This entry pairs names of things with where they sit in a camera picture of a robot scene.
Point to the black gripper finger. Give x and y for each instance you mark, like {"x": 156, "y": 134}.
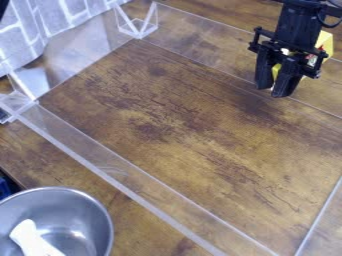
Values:
{"x": 263, "y": 69}
{"x": 287, "y": 79}

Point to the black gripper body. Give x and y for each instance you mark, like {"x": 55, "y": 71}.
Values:
{"x": 292, "y": 40}

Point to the yellow butter box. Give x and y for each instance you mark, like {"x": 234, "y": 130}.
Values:
{"x": 323, "y": 45}

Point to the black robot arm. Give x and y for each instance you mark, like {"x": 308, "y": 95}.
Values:
{"x": 287, "y": 55}

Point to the grey brick pattern cloth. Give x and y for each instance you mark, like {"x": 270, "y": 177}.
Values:
{"x": 30, "y": 21}

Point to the steel bowl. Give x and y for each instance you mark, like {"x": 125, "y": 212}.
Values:
{"x": 71, "y": 220}

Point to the blue object at edge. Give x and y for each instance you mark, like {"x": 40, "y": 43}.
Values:
{"x": 4, "y": 189}

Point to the clear acrylic enclosure wall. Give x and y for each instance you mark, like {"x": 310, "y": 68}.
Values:
{"x": 139, "y": 110}

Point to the white handle in bowl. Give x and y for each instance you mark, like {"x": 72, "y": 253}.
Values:
{"x": 25, "y": 236}

